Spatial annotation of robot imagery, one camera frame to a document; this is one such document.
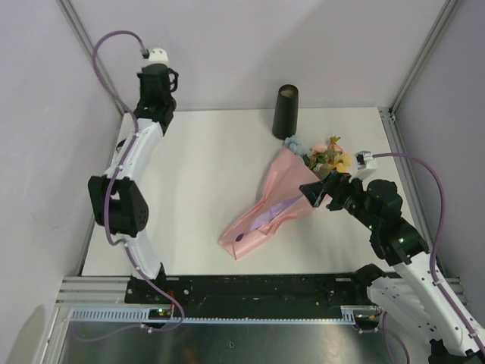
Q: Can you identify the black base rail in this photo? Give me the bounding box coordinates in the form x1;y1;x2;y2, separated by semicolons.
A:
124;271;383;319

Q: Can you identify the aluminium frame post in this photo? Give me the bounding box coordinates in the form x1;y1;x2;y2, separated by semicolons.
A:
388;0;459;115
55;0;124;116

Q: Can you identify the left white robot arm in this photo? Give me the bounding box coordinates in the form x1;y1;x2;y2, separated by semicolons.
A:
88;62;178;303

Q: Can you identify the white slotted cable duct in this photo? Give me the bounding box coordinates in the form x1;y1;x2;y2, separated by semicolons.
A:
69;306;382;325

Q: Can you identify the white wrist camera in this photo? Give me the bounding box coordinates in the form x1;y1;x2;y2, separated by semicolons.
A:
141;47;169;66
350;151;378;180

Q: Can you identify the aluminium frame post right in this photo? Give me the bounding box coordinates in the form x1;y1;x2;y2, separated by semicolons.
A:
388;0;459;115

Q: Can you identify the pink rose flower stem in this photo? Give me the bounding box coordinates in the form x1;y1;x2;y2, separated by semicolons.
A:
309;136;343;169

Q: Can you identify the aluminium frame post left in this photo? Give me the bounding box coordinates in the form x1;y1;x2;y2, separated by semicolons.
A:
55;0;124;116

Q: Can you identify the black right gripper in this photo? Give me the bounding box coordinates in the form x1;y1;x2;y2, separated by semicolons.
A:
298;171;378;231

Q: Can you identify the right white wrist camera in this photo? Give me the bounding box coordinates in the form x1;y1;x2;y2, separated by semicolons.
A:
350;151;378;180

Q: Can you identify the blue artificial flower stem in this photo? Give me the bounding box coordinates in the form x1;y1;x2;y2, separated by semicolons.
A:
283;135;310;160

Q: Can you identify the yellow artificial flower stem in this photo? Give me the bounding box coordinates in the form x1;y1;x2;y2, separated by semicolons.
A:
322;152;352;177

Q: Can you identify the aluminium frame profile right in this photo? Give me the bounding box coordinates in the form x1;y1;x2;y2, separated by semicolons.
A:
377;105;469;304

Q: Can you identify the pink paper flower bouquet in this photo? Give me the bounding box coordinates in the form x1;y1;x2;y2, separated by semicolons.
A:
219;147;318;260

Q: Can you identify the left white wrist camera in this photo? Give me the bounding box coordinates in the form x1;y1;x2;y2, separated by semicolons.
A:
141;47;169;66

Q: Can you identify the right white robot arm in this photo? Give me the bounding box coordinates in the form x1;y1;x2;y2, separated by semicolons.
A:
299;171;484;363

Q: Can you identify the black cylindrical vase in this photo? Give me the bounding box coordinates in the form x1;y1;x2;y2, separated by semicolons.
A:
272;84;299;140

